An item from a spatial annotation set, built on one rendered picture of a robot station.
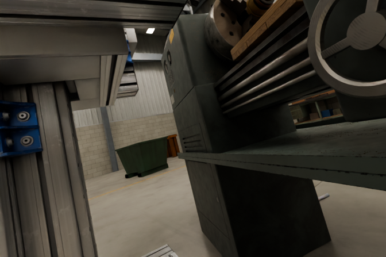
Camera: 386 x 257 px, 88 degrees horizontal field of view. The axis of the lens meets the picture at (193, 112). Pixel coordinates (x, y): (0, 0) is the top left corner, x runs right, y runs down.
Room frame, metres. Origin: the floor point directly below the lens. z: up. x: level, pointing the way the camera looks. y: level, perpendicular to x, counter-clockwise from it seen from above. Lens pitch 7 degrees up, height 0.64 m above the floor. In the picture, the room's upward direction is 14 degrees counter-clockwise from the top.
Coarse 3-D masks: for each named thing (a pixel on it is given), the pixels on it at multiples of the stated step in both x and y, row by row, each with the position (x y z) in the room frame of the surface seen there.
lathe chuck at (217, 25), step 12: (216, 0) 0.80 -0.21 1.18; (216, 12) 0.79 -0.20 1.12; (228, 12) 0.81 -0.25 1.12; (216, 24) 0.79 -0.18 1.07; (228, 24) 0.80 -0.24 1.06; (216, 36) 0.82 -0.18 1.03; (228, 36) 0.80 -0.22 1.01; (240, 36) 0.81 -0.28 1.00; (216, 48) 0.87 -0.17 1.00; (228, 48) 0.83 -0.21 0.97; (240, 60) 0.90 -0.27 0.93
